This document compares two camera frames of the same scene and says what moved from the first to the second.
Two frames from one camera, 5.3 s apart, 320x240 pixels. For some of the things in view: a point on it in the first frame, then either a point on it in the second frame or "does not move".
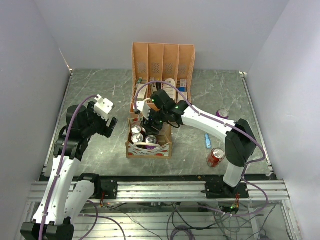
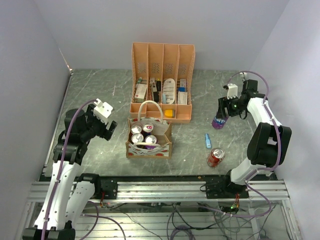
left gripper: [104, 130] does not move
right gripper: [147, 123] → [224, 102]
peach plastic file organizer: [155, 67] does not move
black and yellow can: [137, 138] does not move
